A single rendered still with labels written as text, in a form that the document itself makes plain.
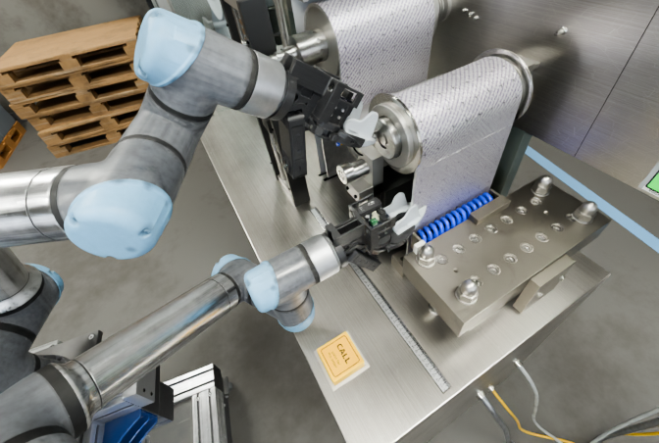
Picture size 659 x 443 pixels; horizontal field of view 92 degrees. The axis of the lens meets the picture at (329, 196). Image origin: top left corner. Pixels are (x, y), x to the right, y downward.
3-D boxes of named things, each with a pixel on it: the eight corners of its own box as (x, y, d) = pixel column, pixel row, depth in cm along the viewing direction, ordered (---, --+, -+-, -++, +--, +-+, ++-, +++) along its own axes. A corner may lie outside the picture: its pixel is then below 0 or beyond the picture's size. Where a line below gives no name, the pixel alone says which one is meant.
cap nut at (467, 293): (450, 292, 57) (455, 279, 54) (466, 282, 58) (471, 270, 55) (466, 309, 55) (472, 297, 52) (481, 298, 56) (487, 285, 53)
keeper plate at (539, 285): (512, 305, 66) (530, 278, 59) (544, 281, 69) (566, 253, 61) (523, 315, 65) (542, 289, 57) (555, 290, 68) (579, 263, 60)
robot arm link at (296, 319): (280, 285, 70) (268, 259, 63) (324, 307, 66) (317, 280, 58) (258, 317, 66) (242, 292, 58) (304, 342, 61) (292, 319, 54)
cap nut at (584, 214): (568, 215, 66) (577, 200, 63) (579, 208, 67) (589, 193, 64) (585, 226, 64) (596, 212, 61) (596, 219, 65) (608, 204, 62)
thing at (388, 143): (395, 167, 55) (371, 148, 60) (405, 162, 55) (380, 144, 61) (395, 128, 50) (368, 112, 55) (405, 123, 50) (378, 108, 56)
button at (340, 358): (317, 353, 65) (316, 349, 63) (346, 334, 67) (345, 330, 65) (334, 386, 61) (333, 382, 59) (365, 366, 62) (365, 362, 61)
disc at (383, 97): (369, 149, 66) (366, 80, 55) (371, 148, 66) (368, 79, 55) (417, 189, 56) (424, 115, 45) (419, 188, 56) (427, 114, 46)
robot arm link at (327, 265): (323, 289, 56) (302, 256, 61) (344, 276, 57) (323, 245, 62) (317, 267, 50) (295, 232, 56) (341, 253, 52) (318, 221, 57)
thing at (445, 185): (407, 234, 68) (414, 171, 55) (486, 189, 75) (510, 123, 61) (408, 236, 68) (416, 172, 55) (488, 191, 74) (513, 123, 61)
